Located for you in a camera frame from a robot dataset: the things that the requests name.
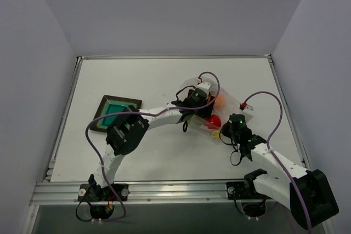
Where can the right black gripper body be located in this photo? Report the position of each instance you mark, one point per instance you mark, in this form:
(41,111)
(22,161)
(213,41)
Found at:
(226,129)

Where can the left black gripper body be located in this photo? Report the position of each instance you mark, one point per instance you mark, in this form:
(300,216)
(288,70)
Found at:
(205,102)

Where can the translucent plastic bag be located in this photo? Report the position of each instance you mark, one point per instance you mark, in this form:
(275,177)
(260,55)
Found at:
(196,123)

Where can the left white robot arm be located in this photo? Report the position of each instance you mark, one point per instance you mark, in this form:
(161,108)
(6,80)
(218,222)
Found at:
(125,133)

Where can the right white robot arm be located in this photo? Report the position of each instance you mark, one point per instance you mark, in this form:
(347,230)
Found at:
(306,194)

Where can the red fake apple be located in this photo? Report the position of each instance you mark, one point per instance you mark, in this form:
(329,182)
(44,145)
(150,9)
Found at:
(213,122)

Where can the orange fake fruit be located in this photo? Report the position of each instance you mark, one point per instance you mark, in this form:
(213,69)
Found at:
(220,102)

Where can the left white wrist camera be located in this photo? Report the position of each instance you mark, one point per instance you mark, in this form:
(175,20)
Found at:
(204,86)

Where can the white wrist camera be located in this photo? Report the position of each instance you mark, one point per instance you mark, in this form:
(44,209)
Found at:
(204,86)
(246,110)

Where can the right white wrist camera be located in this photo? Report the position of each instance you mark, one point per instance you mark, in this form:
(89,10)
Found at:
(246,110)

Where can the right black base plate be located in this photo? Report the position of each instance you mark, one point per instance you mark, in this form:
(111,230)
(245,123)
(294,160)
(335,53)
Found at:
(238,190)

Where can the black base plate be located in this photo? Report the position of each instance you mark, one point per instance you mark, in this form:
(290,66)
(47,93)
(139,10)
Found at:
(96,194)
(238,190)

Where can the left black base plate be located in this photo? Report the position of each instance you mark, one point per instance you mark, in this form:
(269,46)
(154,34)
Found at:
(96,194)

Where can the aluminium front rail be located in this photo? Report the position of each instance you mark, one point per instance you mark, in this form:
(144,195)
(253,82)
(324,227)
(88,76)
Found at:
(140,192)

